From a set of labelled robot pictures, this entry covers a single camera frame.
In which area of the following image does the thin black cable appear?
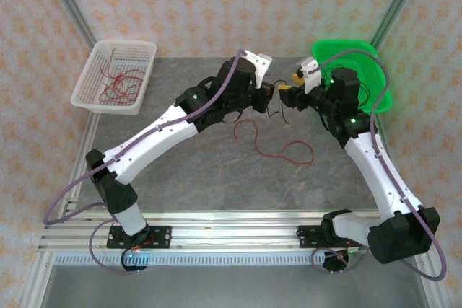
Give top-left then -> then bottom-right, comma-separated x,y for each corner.
266,79 -> 292,124
319,64 -> 372,107

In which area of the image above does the green plastic mesh basket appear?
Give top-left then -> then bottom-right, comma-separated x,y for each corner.
311,38 -> 393,116

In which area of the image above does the white plastic mesh basket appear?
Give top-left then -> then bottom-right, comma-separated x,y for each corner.
70,39 -> 157,116

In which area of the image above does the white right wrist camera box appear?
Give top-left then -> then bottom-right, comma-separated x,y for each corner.
297,56 -> 323,95

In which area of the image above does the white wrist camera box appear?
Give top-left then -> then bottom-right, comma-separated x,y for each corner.
297,56 -> 323,95
244,49 -> 274,89

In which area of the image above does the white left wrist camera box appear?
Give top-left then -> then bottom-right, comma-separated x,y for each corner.
244,49 -> 274,89

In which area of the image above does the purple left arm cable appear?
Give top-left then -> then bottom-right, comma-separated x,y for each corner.
42,48 -> 250,277

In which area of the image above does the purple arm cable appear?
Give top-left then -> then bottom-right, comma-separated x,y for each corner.
42,48 -> 250,277
308,50 -> 448,281

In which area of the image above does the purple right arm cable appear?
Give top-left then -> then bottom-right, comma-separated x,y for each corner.
308,50 -> 448,281

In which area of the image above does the aluminium frame post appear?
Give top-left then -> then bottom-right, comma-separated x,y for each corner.
370,0 -> 429,49
38,0 -> 99,48

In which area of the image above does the aluminium mounting rail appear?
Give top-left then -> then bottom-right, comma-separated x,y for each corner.
38,210 -> 433,253

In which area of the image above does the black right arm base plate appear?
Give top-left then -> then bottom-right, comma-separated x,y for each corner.
297,224 -> 364,250

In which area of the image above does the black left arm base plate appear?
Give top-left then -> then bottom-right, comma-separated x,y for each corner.
106,226 -> 173,250

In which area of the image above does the white slotted cable duct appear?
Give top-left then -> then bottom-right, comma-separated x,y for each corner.
53,252 -> 326,266

